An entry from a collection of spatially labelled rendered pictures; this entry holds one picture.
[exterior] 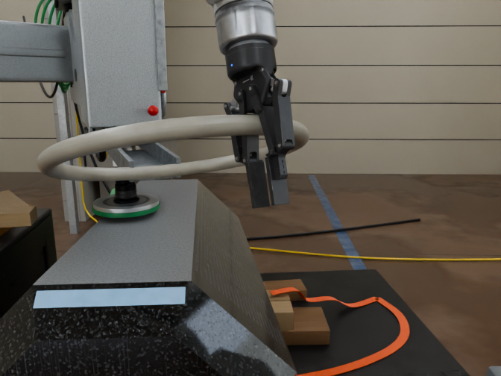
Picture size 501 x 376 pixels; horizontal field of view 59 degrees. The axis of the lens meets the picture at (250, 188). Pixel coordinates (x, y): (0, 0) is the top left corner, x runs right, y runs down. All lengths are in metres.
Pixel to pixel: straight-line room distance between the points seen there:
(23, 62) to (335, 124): 4.97
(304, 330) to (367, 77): 4.62
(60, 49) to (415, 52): 5.28
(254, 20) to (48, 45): 1.39
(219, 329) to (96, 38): 0.86
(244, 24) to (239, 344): 0.70
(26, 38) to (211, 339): 1.36
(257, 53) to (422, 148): 6.10
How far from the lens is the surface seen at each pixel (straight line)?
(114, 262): 1.15
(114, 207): 1.47
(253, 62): 0.65
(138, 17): 1.41
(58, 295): 1.07
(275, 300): 2.35
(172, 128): 0.61
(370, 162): 6.53
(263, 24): 0.67
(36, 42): 1.96
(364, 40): 6.42
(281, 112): 0.62
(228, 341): 1.05
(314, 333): 2.31
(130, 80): 1.39
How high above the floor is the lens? 1.28
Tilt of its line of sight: 14 degrees down
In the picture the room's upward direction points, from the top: straight up
